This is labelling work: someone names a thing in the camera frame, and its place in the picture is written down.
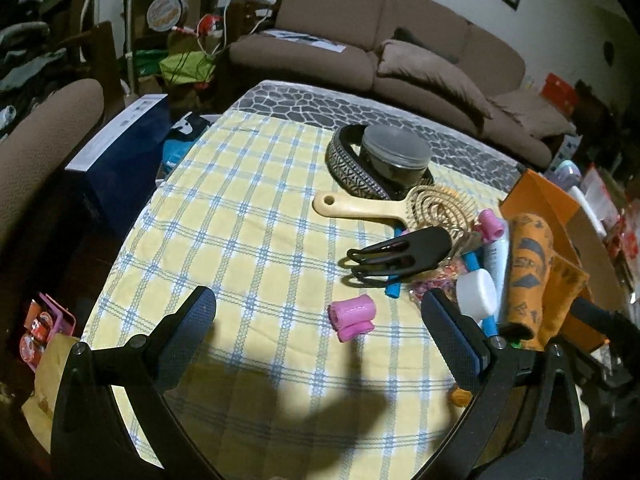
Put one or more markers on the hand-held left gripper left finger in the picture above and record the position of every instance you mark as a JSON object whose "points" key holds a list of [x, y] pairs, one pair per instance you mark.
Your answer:
{"points": [[190, 330]]}

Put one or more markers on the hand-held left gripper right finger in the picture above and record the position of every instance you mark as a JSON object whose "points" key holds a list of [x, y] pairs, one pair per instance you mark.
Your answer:
{"points": [[452, 340]]}

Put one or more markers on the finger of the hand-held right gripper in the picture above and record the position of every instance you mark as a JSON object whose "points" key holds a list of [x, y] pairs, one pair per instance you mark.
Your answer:
{"points": [[592, 314]]}

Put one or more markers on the orange printed towel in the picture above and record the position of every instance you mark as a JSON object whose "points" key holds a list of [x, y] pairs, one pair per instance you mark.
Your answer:
{"points": [[530, 270]]}

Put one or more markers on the pink hair roller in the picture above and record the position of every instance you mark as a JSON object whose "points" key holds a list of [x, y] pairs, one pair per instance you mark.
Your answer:
{"points": [[490, 225], [352, 310], [357, 331]]}

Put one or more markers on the black hair claw clip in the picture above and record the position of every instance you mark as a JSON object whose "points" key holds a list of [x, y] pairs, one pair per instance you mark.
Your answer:
{"points": [[400, 255]]}

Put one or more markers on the orange cardboard box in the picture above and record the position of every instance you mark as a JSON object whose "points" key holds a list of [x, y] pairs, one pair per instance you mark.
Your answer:
{"points": [[540, 195]]}

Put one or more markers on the grey mosaic desktop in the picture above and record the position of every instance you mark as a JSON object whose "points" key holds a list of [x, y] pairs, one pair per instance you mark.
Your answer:
{"points": [[310, 105]]}

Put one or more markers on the bag of colourful hair elastics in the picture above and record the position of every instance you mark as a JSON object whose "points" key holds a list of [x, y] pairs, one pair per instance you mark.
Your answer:
{"points": [[432, 280]]}

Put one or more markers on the short blue foam tube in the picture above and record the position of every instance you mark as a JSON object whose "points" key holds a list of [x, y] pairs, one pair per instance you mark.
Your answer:
{"points": [[393, 290]]}

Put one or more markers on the white tube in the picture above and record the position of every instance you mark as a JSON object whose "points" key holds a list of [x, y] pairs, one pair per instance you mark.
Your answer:
{"points": [[497, 260]]}

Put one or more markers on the white tissue box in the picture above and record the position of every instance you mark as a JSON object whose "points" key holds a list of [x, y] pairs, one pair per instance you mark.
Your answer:
{"points": [[587, 210]]}

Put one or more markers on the yellow plaid tablecloth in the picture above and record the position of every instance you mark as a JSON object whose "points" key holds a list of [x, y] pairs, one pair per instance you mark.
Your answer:
{"points": [[225, 210]]}

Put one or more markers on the pink organiser tray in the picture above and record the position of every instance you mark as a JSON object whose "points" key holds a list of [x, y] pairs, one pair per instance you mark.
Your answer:
{"points": [[47, 330]]}

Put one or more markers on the purple bottle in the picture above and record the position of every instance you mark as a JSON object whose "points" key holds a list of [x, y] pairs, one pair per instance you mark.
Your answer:
{"points": [[566, 169]]}

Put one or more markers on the wooden spiral hair brush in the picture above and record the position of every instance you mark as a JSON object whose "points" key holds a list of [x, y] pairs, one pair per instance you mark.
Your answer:
{"points": [[360, 207]]}

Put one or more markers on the dark blue carton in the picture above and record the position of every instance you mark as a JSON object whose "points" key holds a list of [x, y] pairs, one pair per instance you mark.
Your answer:
{"points": [[130, 160]]}

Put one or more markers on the dark jar with grey lid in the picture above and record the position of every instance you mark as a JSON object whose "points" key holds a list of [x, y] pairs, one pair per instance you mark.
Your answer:
{"points": [[395, 155]]}

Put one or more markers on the patterned headband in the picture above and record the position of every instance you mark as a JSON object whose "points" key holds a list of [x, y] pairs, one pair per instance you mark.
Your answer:
{"points": [[345, 165]]}

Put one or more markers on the flat brown cushion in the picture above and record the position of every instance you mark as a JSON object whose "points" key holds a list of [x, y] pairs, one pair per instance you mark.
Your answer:
{"points": [[530, 112]]}

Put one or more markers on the brown chair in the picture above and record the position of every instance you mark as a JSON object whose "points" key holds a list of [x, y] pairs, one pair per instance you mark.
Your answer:
{"points": [[40, 160]]}

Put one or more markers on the red boxes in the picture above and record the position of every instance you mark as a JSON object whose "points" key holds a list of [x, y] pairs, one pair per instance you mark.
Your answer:
{"points": [[560, 89]]}

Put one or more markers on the green bag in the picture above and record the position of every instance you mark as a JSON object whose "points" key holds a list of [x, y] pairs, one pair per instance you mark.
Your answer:
{"points": [[185, 65]]}

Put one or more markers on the black object on sofa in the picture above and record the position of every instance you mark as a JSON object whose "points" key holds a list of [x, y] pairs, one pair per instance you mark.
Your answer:
{"points": [[410, 36]]}

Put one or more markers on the papers on sofa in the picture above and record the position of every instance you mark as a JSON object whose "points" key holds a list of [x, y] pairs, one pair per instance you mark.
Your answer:
{"points": [[305, 40]]}

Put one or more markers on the round tin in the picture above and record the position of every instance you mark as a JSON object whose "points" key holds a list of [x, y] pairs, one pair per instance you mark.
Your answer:
{"points": [[167, 12]]}

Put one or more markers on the brown sofa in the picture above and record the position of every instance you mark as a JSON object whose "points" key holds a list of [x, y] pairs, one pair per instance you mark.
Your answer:
{"points": [[310, 25]]}

